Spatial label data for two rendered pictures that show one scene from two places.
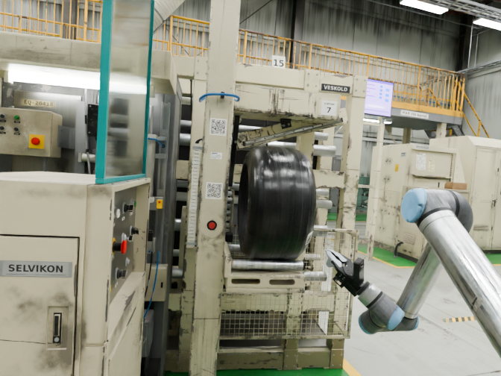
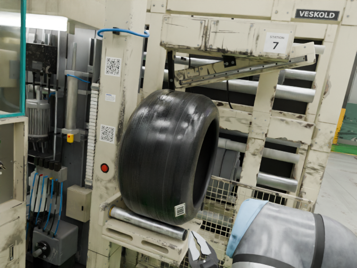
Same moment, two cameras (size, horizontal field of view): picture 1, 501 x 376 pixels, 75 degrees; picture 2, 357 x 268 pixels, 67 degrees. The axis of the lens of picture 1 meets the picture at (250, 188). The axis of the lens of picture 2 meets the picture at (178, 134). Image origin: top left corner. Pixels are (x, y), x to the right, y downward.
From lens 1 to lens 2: 0.89 m
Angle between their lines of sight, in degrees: 28
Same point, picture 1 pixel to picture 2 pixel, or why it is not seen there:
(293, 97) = (229, 29)
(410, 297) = not seen: outside the picture
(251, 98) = (179, 32)
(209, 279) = not seen: hidden behind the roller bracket
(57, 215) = not seen: outside the picture
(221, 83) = (117, 16)
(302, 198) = (166, 162)
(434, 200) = (262, 235)
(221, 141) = (116, 82)
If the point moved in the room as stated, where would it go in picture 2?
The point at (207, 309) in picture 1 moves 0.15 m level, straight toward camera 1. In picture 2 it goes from (99, 245) to (76, 263)
